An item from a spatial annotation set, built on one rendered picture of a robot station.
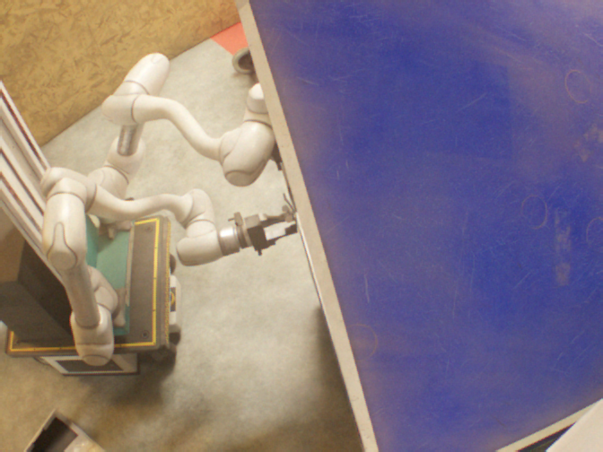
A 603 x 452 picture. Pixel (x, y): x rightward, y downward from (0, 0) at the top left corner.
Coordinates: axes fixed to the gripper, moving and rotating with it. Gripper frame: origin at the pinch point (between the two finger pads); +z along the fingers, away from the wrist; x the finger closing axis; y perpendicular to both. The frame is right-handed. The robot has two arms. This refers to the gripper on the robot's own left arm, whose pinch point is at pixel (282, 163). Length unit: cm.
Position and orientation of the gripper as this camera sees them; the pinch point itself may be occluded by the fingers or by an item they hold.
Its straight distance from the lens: 190.6
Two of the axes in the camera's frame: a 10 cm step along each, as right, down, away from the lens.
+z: 1.3, 4.5, 8.8
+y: -2.5, -8.5, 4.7
